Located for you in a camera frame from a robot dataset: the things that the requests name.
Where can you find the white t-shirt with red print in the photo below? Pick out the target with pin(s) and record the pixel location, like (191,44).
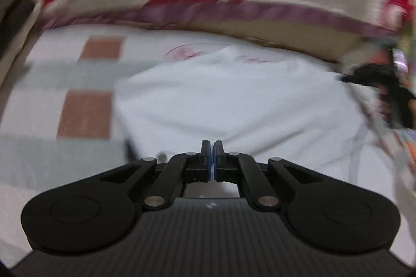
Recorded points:
(227,101)

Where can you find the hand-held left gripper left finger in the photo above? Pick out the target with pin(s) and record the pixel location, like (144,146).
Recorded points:
(206,166)

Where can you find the checkered white orange grey bedsheet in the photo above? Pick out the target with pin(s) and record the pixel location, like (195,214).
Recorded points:
(48,121)

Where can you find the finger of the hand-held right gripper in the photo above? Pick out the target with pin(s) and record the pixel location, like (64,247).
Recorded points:
(364,74)

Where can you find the colourful printed cloth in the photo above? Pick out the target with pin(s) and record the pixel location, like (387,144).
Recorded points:
(406,46)

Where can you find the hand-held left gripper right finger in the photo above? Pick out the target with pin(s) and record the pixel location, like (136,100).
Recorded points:
(218,166)

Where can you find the beige bed frame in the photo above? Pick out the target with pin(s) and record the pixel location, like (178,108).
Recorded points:
(16,27)

